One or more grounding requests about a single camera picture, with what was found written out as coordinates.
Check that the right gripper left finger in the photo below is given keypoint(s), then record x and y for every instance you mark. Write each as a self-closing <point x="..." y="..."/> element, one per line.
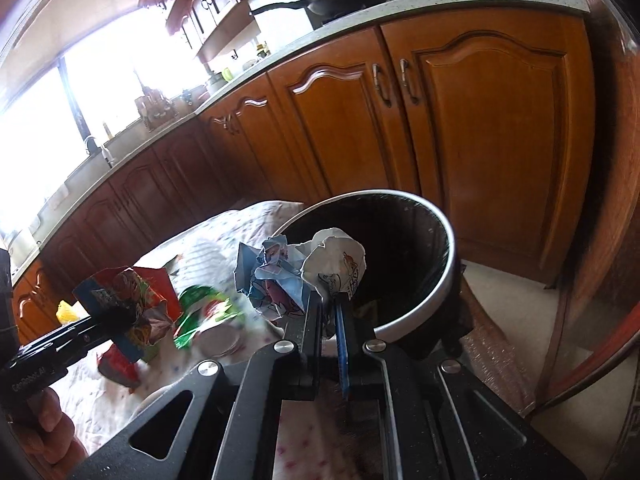
<point x="218" y="422"/>

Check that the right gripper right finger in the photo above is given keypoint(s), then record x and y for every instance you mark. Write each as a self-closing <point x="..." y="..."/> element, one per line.
<point x="437" y="419"/>

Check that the colourful snack box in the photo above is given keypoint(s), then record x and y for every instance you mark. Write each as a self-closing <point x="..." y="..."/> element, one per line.
<point x="141" y="300"/>

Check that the paper wrapper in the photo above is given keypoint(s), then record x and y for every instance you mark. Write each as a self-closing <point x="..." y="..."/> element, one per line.
<point x="281" y="279"/>

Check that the white rimmed trash bin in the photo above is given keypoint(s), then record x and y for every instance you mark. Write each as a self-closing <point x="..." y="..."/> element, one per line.
<point x="413" y="275"/>

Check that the wooden kitchen cabinets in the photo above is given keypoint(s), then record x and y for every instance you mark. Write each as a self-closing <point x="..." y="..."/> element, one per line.
<point x="486" y="111"/>

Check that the left hand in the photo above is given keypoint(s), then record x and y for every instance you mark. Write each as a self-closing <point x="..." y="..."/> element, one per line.
<point x="47" y="435"/>

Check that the yellow foam fruit net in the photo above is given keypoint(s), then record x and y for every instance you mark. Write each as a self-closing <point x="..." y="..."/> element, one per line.
<point x="69" y="313"/>

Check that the metal tin can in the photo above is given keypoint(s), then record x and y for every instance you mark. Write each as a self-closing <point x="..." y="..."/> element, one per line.
<point x="219" y="341"/>

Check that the red snack bag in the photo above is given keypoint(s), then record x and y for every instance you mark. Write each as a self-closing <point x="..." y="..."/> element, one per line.
<point x="114" y="366"/>

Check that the white floral tablecloth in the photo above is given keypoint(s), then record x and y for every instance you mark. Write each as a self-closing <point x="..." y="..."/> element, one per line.
<point x="322" y="439"/>

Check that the green foil wrapper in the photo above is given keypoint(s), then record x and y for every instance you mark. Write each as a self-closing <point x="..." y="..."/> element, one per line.
<point x="203" y="307"/>

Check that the small white foam net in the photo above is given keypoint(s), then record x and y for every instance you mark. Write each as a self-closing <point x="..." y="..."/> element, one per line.
<point x="204" y="263"/>

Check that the wooden chair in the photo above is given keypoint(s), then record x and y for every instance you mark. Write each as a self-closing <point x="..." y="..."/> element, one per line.
<point x="567" y="355"/>

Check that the white countertop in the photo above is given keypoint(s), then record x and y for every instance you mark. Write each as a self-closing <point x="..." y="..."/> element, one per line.
<point x="127" y="144"/>

